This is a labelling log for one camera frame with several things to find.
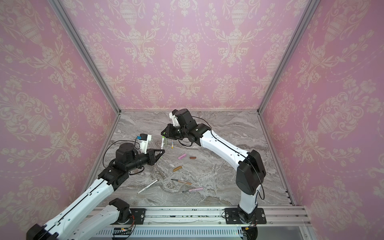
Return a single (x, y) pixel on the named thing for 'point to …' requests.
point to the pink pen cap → (182, 156)
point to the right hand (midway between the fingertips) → (161, 133)
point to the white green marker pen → (163, 142)
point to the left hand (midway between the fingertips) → (164, 152)
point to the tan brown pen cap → (177, 168)
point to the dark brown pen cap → (192, 157)
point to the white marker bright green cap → (148, 186)
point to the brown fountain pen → (182, 181)
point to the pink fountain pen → (192, 189)
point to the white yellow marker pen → (172, 144)
